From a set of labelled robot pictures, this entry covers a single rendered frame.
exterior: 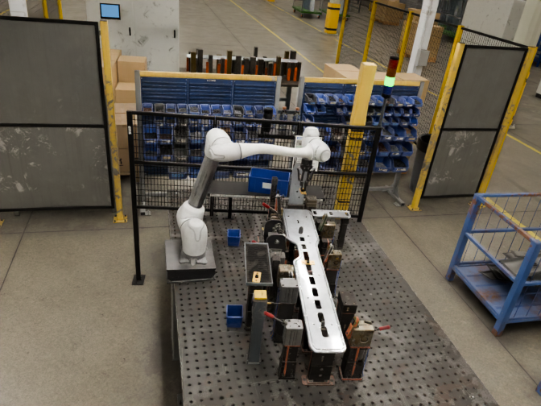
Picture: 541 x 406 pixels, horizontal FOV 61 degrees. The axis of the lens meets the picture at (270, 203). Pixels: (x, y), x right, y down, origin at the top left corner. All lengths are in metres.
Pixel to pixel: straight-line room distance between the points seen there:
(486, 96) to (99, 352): 4.70
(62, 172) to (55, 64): 1.05
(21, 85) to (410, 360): 3.82
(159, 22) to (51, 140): 4.94
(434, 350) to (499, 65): 3.65
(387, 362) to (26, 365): 2.43
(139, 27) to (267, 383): 7.68
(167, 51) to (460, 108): 5.71
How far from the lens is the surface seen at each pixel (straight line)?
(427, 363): 2.90
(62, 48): 4.53
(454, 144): 5.87
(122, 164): 5.81
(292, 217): 3.30
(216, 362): 2.63
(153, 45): 9.36
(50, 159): 4.90
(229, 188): 3.55
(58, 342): 3.85
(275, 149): 2.81
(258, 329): 2.46
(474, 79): 5.66
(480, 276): 4.80
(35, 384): 3.63
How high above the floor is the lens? 2.67
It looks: 29 degrees down
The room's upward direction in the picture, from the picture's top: 6 degrees clockwise
